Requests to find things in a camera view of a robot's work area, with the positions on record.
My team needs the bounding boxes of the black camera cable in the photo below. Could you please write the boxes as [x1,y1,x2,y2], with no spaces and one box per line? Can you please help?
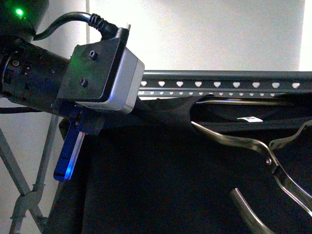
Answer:
[33,11,120,41]

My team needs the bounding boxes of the grey rack crossed legs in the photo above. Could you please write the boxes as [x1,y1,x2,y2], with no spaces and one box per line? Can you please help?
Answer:
[0,115,59,234]

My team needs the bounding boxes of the black printed t-shirt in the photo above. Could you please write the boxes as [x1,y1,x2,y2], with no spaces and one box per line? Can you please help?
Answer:
[44,95,312,234]

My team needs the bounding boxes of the grey perforated rack front rail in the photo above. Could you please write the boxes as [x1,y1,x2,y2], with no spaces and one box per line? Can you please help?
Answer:
[140,70,312,93]

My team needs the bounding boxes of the grey perforated rack rear rail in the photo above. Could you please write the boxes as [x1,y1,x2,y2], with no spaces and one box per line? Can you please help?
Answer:
[138,90,300,98]

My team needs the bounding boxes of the grey perforated rack rail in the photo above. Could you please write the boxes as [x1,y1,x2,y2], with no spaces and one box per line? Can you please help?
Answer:
[138,90,300,98]
[140,70,312,93]

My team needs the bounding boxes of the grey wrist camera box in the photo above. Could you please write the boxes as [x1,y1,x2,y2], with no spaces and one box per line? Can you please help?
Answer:
[57,28,145,114]

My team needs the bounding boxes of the metal clothes hanger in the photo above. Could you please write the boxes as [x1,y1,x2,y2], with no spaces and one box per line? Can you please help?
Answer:
[191,119,312,234]

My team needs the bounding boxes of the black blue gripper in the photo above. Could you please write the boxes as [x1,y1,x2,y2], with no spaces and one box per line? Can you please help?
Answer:
[53,102,104,182]

